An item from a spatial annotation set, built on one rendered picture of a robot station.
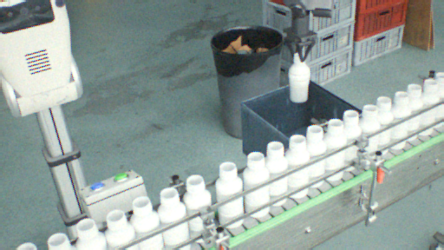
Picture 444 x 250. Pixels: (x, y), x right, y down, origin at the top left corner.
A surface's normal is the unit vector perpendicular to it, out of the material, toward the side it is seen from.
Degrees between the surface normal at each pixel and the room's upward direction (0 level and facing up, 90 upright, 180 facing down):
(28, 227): 0
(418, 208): 0
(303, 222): 90
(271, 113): 90
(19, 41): 90
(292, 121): 90
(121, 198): 70
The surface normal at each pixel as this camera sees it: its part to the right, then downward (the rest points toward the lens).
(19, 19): 0.51, 0.45
